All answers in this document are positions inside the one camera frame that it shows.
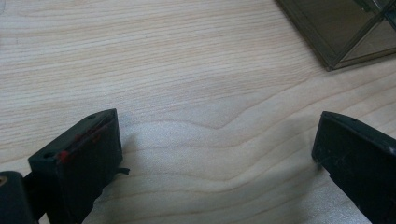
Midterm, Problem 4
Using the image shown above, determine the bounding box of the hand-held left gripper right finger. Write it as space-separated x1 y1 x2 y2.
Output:
311 110 396 224

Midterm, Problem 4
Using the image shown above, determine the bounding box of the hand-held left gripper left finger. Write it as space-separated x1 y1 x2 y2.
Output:
27 108 131 224

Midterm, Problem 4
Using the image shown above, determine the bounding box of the transparent brown plastic organizer box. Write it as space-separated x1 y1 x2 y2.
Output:
275 0 396 72

